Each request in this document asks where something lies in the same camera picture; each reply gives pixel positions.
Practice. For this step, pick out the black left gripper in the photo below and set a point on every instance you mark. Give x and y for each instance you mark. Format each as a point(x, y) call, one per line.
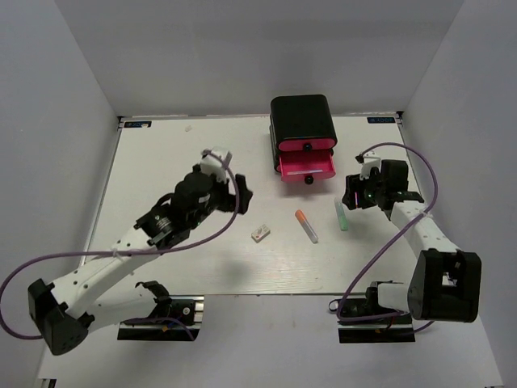
point(229, 200)

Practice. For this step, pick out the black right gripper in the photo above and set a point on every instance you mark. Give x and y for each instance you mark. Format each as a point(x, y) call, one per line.
point(355, 184)

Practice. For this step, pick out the green cap glue stick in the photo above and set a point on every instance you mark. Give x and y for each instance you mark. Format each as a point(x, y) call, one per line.
point(340, 213)

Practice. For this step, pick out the blue cap glue stick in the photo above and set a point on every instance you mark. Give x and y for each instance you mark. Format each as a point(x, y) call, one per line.
point(308, 172)

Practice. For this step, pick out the pink drawer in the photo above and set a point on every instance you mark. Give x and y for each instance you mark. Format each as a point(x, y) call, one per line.
point(304, 144)
point(306, 160)

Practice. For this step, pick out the orange cap glue stick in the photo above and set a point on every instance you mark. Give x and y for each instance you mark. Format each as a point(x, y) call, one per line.
point(308, 229)

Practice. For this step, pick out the pink top drawer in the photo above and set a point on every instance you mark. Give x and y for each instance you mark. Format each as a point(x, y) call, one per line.
point(304, 144)

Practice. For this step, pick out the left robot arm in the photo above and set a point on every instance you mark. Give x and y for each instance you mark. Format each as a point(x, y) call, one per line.
point(69, 308)

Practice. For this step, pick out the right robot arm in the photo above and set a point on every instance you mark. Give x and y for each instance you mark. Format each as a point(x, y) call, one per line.
point(446, 281)

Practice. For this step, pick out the small white eraser box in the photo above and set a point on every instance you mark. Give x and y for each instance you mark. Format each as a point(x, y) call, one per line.
point(260, 233)

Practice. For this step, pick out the black drawer cabinet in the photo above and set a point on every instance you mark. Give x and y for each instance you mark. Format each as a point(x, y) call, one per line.
point(299, 116)

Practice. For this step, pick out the right dark table label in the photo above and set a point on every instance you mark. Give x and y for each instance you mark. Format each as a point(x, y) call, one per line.
point(381, 120)

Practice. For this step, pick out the dark table label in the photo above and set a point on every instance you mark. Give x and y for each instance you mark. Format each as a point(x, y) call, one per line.
point(381, 120)
point(137, 124)

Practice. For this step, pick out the left dark table label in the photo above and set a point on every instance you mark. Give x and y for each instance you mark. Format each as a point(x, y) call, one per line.
point(137, 124)

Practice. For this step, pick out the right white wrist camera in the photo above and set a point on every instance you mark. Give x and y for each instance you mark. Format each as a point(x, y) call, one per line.
point(368, 161)

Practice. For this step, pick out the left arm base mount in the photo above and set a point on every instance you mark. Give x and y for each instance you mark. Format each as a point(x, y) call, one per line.
point(172, 319)

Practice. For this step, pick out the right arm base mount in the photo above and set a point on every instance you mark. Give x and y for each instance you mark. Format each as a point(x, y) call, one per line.
point(378, 316)

